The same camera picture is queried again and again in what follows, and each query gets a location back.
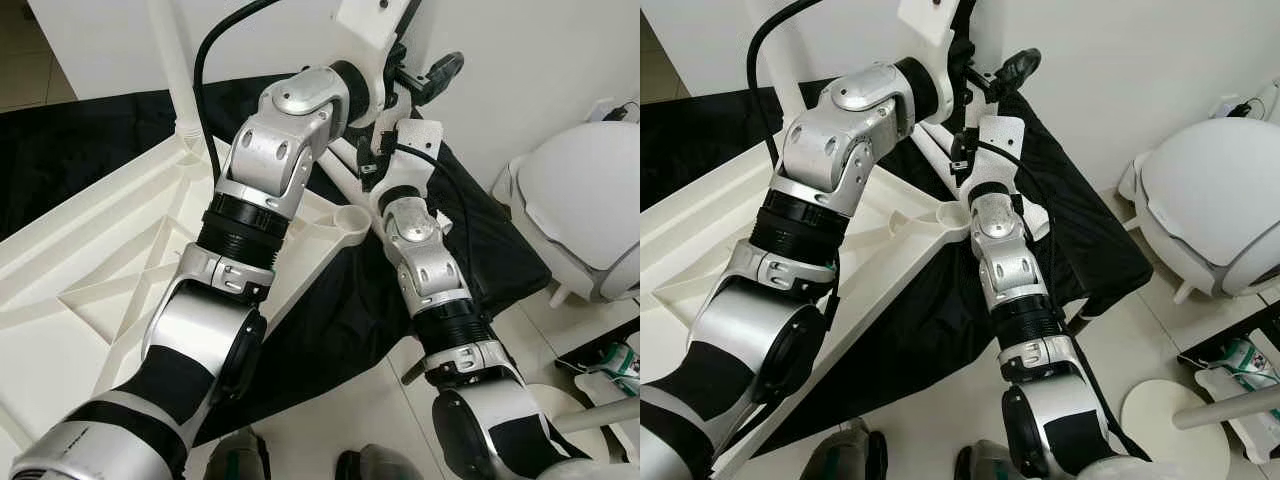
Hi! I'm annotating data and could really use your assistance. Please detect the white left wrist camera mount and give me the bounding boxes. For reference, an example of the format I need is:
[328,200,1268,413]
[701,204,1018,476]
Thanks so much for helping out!
[897,0,979,131]
[333,0,423,131]

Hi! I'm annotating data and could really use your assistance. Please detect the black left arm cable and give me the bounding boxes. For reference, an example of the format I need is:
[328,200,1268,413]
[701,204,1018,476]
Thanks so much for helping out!
[745,0,826,166]
[192,0,283,189]

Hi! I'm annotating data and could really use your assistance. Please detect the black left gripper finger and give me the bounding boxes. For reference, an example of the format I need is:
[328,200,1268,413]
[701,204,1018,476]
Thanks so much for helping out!
[985,47,1043,98]
[420,50,467,101]

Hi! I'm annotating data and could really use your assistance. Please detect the grey green right robot leg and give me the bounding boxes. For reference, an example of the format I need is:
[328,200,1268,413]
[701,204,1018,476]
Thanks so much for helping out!
[335,447,426,480]
[955,440,1021,480]

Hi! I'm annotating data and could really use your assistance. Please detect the white floor fan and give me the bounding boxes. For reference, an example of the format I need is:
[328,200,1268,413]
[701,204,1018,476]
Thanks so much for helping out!
[520,383,641,471]
[1120,378,1280,480]

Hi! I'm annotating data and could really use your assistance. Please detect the white domed appliance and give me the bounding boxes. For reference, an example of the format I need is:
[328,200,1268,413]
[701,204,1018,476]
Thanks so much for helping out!
[493,120,641,306]
[1118,115,1280,301]

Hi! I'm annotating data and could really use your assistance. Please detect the grey green left robot leg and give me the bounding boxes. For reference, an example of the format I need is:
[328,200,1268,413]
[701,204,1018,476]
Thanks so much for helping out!
[800,418,889,480]
[205,430,271,480]

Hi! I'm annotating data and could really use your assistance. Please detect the grey green robot leg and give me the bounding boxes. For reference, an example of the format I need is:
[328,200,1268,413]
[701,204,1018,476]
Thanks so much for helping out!
[205,430,271,480]
[955,440,1021,480]
[335,447,426,480]
[800,418,889,480]

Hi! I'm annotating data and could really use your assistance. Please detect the black low floor shelf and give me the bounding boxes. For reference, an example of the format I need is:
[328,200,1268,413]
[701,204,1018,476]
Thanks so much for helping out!
[553,318,641,379]
[1178,295,1280,371]

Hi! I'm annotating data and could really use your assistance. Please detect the white plastic children table top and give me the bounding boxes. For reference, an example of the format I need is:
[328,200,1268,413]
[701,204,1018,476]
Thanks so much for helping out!
[0,125,373,456]
[640,125,973,479]

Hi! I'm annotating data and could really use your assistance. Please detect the white green plastic package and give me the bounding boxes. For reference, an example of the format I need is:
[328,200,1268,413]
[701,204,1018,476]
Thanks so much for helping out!
[1195,335,1280,466]
[580,340,641,399]

